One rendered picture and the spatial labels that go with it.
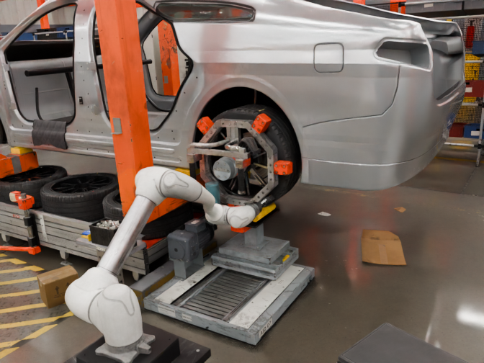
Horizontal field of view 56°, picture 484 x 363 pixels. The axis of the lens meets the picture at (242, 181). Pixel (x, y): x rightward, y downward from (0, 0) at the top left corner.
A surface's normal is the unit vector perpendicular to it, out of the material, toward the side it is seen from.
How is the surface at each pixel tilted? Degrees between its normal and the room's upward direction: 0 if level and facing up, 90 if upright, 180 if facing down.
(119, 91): 90
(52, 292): 90
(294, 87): 90
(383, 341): 0
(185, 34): 80
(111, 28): 90
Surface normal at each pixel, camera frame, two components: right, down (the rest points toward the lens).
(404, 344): -0.05, -0.95
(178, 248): -0.51, 0.28
